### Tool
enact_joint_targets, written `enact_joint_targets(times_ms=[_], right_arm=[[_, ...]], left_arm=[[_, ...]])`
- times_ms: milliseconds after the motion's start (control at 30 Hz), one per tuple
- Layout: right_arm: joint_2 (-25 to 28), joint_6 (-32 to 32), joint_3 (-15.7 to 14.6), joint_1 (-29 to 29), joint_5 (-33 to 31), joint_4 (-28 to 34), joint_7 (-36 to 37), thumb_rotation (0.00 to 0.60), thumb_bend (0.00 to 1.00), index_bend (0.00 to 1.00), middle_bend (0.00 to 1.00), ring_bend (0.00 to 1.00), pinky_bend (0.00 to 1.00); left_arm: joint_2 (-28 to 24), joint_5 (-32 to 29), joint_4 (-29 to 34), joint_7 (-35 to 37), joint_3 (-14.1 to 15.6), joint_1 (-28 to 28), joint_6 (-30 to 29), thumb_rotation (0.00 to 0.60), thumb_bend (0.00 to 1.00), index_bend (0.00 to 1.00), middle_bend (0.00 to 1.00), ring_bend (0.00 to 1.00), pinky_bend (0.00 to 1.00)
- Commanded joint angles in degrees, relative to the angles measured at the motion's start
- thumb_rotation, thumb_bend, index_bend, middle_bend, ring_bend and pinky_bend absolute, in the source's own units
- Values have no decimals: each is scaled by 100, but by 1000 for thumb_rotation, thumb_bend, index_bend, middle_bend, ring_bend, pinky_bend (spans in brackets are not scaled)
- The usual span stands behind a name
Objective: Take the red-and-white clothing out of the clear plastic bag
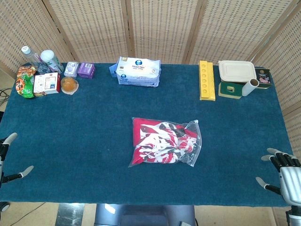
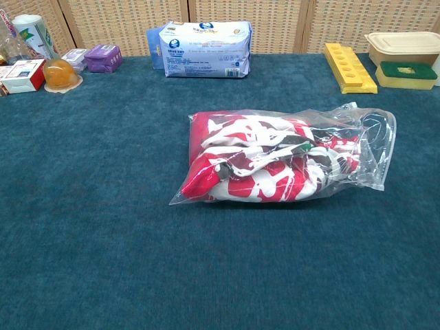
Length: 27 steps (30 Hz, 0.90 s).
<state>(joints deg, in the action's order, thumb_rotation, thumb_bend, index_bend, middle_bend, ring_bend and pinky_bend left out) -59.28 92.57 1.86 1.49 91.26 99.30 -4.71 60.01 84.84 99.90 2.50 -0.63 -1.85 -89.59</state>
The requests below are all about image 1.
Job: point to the black caster wheel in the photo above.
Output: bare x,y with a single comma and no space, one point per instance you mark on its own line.
4,206

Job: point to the red white patterned cloth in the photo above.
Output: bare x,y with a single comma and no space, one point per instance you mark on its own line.
160,141

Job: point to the woven folding screen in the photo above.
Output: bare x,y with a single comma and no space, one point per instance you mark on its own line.
162,28

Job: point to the clear plastic water bottle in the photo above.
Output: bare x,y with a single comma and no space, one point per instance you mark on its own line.
29,55

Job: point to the white paper roll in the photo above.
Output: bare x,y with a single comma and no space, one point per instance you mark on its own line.
249,88

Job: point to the clear plastic zip bag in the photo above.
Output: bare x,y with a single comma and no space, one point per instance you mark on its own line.
196,146

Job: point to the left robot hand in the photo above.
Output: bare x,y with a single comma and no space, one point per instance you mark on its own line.
7,141

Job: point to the green gold box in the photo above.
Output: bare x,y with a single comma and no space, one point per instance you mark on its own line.
230,90

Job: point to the yellow holed block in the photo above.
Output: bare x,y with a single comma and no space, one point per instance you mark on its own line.
207,82

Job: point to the orange jelly cup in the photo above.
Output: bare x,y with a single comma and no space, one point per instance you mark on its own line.
69,85

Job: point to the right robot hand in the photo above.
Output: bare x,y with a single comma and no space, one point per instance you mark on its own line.
290,179

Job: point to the blue carpet table mat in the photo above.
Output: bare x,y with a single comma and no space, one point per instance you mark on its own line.
94,131

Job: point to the green orange snack pouch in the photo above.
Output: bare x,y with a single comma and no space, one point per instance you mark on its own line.
23,82

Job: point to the white red carton box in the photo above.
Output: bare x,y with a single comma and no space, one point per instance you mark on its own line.
45,83

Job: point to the clear box purple contents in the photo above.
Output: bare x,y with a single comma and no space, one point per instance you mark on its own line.
71,69

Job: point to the beige lidded lunch box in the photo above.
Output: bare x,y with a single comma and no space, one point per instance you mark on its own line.
236,70

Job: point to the white blue wipes pack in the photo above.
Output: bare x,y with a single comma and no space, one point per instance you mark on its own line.
138,71

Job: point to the purple carton box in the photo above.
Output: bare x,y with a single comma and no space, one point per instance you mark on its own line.
86,70

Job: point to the black meat tin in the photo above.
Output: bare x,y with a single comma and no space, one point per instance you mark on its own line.
264,76

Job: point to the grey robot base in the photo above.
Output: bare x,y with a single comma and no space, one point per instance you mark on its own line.
145,215

